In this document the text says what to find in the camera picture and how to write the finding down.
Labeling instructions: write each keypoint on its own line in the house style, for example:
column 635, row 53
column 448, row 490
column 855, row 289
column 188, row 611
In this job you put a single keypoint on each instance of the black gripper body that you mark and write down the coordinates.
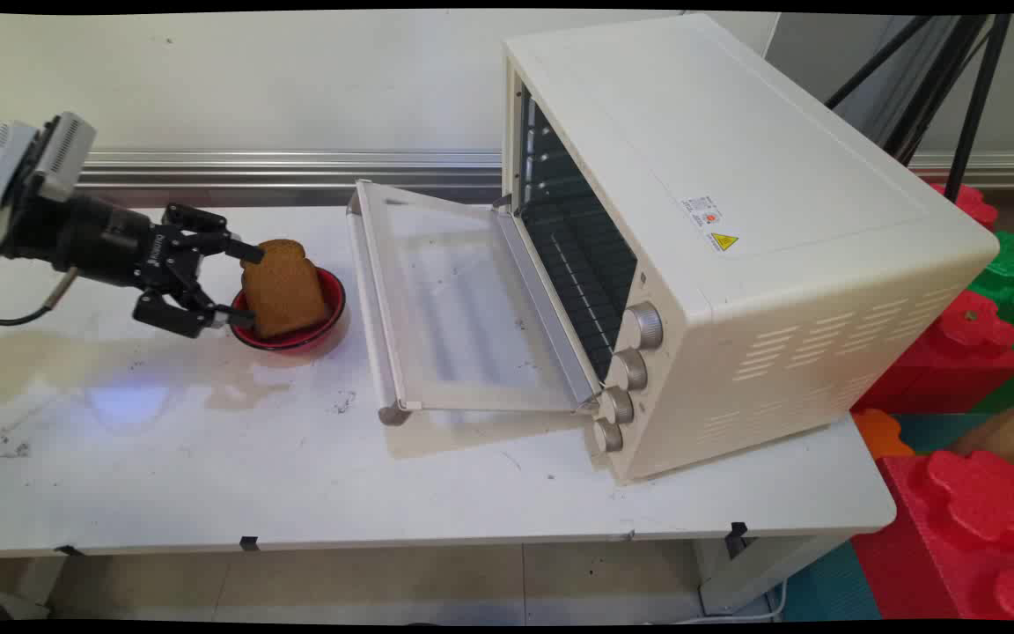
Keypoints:
column 93, row 233

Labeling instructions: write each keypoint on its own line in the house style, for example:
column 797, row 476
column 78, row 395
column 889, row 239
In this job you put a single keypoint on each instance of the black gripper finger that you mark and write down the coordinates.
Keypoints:
column 181, row 310
column 203, row 233

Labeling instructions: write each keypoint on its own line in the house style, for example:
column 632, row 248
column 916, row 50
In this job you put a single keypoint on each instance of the brown toast bread slice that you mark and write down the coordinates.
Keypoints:
column 282, row 291

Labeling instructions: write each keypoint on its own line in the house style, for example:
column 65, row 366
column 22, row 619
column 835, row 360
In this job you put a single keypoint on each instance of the red bowl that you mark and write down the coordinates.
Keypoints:
column 334, row 304

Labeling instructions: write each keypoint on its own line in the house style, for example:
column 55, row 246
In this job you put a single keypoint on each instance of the large silver oven knob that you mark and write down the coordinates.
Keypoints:
column 643, row 327

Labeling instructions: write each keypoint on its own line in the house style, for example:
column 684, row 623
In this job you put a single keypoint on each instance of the white text label sticker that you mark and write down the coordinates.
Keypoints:
column 701, row 212

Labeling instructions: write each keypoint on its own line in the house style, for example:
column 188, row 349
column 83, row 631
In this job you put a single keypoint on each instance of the yellow warning triangle sticker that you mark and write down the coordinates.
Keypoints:
column 723, row 242

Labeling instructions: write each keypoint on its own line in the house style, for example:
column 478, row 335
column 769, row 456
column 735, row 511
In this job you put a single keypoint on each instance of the cream toaster oven body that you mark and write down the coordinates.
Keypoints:
column 736, row 132

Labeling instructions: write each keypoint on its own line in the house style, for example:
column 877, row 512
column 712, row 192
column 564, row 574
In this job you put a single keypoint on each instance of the white table leg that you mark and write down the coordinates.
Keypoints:
column 753, row 572

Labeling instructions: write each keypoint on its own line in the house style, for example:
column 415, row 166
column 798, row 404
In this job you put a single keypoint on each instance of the orange foam piece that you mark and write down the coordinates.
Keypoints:
column 881, row 433

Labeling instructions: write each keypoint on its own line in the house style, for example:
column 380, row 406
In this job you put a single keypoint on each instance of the teal floor mat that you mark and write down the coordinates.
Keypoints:
column 833, row 586

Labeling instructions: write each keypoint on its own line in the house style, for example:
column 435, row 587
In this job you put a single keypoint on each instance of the teal foam piece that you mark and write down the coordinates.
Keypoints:
column 938, row 431

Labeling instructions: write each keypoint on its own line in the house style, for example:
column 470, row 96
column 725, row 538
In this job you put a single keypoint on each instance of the small red foam block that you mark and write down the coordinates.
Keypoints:
column 972, row 207

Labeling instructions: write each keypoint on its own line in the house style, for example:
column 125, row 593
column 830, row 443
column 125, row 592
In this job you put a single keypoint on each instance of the black tripod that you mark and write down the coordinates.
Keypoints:
column 982, row 88

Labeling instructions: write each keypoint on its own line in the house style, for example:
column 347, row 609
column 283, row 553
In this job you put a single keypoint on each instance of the large red foam block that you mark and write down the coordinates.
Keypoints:
column 956, row 546

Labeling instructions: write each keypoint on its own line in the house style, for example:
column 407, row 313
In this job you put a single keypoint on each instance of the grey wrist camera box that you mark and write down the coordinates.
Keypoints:
column 67, row 151

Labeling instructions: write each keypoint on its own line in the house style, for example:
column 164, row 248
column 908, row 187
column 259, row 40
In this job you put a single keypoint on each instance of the aluminium wall rail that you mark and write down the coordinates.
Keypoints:
column 296, row 167

